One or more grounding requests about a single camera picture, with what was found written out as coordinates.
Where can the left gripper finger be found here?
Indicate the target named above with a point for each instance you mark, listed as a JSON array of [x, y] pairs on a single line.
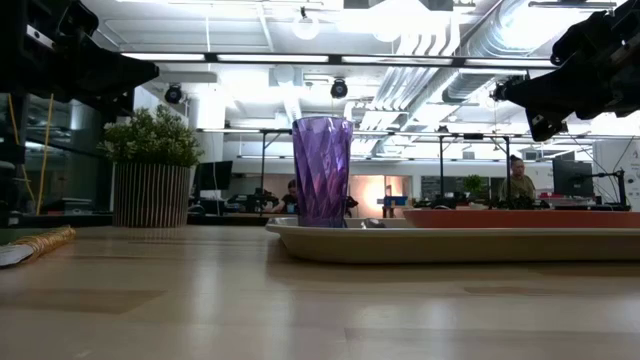
[[122, 84], [120, 62]]

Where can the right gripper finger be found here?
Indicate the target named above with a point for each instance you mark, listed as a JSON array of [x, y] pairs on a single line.
[[537, 84], [537, 99]]

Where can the orange round plate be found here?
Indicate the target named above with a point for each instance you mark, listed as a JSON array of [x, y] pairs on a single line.
[[525, 219]]

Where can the purple faceted plastic cup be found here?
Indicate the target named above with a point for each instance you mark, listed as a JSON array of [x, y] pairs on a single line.
[[322, 172]]

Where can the black lab robot arm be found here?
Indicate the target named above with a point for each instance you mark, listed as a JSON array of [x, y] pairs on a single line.
[[255, 200]]

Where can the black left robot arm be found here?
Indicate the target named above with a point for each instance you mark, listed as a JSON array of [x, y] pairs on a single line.
[[15, 70]]

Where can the beige plastic tray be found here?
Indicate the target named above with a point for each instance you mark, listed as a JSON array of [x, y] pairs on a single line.
[[450, 246]]

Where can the black round spotlight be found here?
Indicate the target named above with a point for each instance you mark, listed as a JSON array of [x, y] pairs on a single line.
[[339, 90], [173, 95]]

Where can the potted plant striped pot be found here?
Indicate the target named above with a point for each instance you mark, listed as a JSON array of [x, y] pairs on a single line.
[[150, 150]]

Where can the large black monitor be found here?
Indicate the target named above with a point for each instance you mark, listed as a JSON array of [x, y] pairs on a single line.
[[572, 177]]

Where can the person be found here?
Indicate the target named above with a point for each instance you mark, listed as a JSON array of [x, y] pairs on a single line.
[[521, 186], [290, 200]]

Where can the small green leafy plant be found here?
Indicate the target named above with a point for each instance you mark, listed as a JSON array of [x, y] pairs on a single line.
[[472, 185]]

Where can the small black monitor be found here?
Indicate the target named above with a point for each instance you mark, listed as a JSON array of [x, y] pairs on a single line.
[[215, 175]]

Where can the grey storage case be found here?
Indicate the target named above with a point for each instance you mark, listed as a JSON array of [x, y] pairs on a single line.
[[70, 206]]

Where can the dark chalkboard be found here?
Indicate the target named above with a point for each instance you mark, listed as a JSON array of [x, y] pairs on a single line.
[[432, 187]]

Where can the long linear ceiling light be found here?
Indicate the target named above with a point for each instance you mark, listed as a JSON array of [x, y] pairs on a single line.
[[400, 60]]

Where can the blue storage bin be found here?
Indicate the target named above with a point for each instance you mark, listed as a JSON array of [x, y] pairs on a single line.
[[395, 201]]

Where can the yellow-wrapped object at left edge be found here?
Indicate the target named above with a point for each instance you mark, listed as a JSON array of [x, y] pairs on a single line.
[[35, 243]]

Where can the round white pendant lamp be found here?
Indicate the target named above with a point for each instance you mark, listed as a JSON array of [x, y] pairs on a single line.
[[306, 26]]

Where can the silver ventilation duct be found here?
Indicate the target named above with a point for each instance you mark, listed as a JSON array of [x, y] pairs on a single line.
[[470, 85]]

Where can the black workbench frame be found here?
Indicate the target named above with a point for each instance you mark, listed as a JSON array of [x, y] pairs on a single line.
[[441, 165]]

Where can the black aluminium rig frame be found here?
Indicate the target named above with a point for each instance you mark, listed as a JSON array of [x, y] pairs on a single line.
[[225, 220]]

